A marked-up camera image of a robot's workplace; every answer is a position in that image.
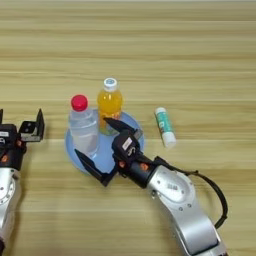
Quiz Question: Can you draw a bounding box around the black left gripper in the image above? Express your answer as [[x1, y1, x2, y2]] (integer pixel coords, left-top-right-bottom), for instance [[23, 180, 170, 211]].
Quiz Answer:
[[0, 107, 46, 172]]

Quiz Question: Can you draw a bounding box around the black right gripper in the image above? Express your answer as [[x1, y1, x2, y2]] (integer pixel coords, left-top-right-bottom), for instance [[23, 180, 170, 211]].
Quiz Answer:
[[73, 116, 158, 190]]

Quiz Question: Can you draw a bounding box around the clear water bottle red cap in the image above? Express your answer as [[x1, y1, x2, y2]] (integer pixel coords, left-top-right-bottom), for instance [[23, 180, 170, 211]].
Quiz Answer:
[[67, 94, 101, 160]]

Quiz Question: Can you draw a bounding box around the orange juice bottle white cap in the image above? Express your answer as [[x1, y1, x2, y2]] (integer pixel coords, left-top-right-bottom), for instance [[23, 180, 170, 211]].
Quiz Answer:
[[96, 77, 124, 137]]

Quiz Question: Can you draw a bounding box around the round blue plate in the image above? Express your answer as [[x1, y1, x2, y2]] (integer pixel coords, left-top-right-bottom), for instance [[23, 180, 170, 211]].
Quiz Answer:
[[63, 107, 146, 176]]

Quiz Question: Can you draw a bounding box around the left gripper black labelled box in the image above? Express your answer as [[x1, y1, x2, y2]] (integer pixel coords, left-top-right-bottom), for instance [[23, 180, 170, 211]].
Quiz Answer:
[[0, 123, 18, 148]]

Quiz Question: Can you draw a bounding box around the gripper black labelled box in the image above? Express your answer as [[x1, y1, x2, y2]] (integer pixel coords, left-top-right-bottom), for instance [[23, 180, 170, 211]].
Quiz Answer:
[[0, 123, 18, 148], [111, 129, 142, 162]]

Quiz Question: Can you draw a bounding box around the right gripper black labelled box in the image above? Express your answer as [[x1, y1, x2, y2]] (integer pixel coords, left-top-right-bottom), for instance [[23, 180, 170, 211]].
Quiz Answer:
[[111, 129, 142, 162]]

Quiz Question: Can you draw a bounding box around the green white glue stick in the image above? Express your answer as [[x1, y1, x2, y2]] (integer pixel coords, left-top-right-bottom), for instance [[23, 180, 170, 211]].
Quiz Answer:
[[154, 106, 177, 149]]

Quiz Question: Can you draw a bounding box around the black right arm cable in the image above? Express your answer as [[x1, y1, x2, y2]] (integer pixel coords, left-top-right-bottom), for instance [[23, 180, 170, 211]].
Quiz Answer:
[[153, 155, 230, 230]]

